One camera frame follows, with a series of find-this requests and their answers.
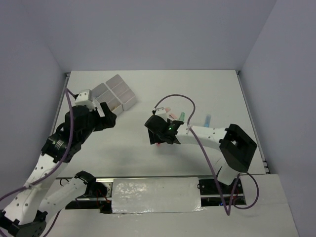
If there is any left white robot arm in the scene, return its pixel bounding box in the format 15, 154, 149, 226
0, 102, 117, 237

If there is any pink correction tape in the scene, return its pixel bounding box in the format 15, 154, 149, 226
168, 114, 178, 120

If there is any left white divided container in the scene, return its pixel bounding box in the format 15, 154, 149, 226
91, 83, 123, 116

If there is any right white divided container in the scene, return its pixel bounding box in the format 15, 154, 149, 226
105, 74, 137, 111

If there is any blue highlighter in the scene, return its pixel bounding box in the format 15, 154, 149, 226
204, 114, 211, 127

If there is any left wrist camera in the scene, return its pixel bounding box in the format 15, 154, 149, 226
75, 89, 95, 110

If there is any silver foil cover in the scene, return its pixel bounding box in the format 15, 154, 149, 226
112, 177, 202, 214

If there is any white divided container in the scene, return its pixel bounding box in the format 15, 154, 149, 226
91, 83, 123, 116
105, 74, 137, 111

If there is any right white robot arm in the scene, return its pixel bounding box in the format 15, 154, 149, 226
145, 115, 257, 193

